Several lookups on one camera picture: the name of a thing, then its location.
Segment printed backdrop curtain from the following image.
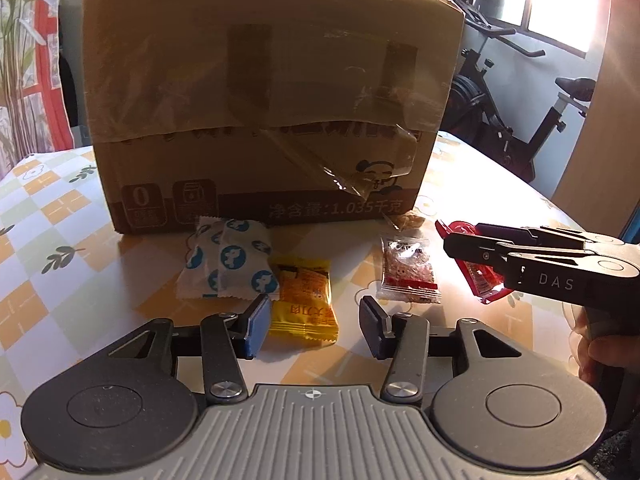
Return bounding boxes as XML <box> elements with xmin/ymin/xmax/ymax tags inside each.
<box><xmin>1</xmin><ymin>0</ymin><xmax>74</xmax><ymax>174</ymax></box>

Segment clear red jerky packet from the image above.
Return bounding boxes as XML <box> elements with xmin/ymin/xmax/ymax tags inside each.
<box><xmin>378</xmin><ymin>235</ymin><xmax>440</xmax><ymax>304</ymax></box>

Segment black exercise bike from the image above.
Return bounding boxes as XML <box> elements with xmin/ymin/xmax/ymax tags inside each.
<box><xmin>440</xmin><ymin>0</ymin><xmax>597</xmax><ymax>183</ymax></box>

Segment checkered floral tablecloth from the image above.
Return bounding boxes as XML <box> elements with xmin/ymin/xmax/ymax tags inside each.
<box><xmin>1</xmin><ymin>136</ymin><xmax>575</xmax><ymax>479</ymax></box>

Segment red snack packet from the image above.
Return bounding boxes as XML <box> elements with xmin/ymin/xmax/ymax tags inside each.
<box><xmin>434</xmin><ymin>220</ymin><xmax>512</xmax><ymax>304</ymax></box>

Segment yellow small snack packet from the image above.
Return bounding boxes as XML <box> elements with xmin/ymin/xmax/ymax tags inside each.
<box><xmin>270</xmin><ymin>256</ymin><xmax>340</xmax><ymax>344</ymax></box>

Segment brown cardboard box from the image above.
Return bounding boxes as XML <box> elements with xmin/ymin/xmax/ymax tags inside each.
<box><xmin>82</xmin><ymin>0</ymin><xmax>464</xmax><ymax>234</ymax></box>

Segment white blue candy packet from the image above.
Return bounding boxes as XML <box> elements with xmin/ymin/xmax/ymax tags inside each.
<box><xmin>217</xmin><ymin>219</ymin><xmax>279</xmax><ymax>300</ymax></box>
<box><xmin>176</xmin><ymin>217</ymin><xmax>224</xmax><ymax>299</ymax></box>

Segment person right hand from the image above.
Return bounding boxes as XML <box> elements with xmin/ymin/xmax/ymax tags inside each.
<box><xmin>572</xmin><ymin>307</ymin><xmax>640</xmax><ymax>386</ymax></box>

